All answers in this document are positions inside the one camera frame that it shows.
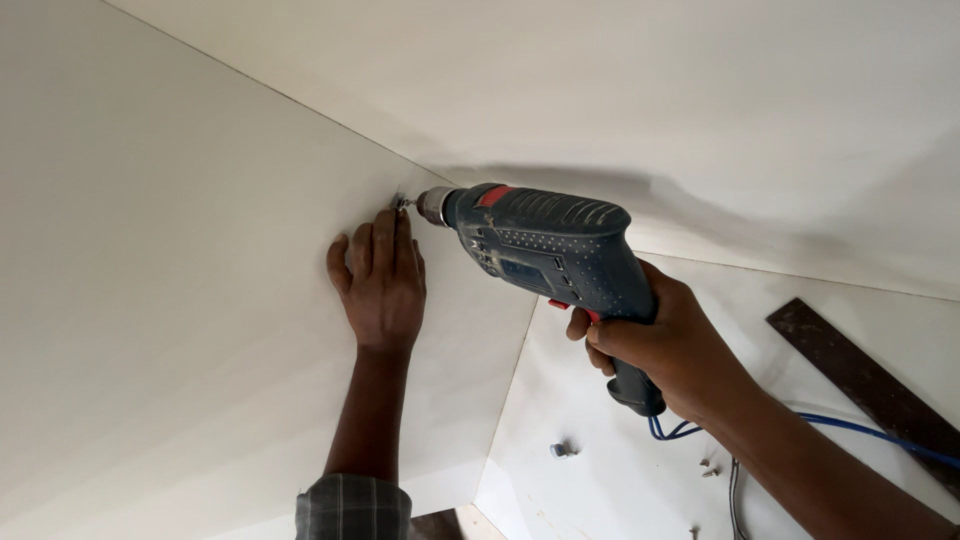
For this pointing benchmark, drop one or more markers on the person's right hand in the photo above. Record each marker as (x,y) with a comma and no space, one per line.
(675,345)

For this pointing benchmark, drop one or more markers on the person's left hand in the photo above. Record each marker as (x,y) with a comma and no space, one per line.
(384,300)

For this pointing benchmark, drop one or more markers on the dark blue electric drill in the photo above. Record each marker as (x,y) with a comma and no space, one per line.
(555,247)

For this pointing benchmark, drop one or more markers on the small metal cabinet fitting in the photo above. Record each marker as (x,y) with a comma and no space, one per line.
(559,450)

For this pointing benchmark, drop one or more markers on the white cabinet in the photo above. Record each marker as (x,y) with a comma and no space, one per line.
(187,300)

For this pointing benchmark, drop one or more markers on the dark flat wooden strip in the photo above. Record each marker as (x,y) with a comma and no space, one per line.
(870,382)

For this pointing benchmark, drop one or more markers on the grey plaid shirt sleeve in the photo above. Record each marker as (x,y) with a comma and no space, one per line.
(352,510)

